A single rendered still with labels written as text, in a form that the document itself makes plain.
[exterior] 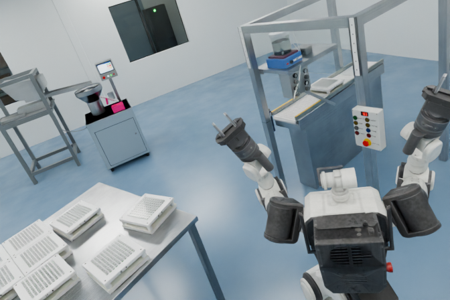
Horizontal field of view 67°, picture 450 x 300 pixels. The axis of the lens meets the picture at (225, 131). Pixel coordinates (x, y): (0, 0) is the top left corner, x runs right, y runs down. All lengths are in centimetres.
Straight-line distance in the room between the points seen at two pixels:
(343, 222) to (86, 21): 655
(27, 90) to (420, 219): 498
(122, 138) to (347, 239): 397
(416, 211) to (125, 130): 400
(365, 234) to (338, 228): 8
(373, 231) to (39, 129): 698
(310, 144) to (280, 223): 187
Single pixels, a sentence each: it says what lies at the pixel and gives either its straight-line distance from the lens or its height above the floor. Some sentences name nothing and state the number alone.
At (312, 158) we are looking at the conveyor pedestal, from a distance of 314.
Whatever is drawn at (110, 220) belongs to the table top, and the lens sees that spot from 233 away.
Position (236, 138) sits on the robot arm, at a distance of 121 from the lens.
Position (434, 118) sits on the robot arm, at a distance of 124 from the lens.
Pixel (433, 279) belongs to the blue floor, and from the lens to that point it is 263.
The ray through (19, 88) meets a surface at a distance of 544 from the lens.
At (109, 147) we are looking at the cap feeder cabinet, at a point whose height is 36.
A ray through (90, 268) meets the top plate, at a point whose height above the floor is 90.
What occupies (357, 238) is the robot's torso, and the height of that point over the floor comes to 122.
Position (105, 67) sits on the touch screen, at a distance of 492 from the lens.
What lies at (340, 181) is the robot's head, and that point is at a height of 131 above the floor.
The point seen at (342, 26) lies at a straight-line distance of 211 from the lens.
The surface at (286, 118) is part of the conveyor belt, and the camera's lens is 288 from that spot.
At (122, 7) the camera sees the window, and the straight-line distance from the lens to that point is 737.
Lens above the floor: 202
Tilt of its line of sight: 25 degrees down
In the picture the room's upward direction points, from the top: 17 degrees counter-clockwise
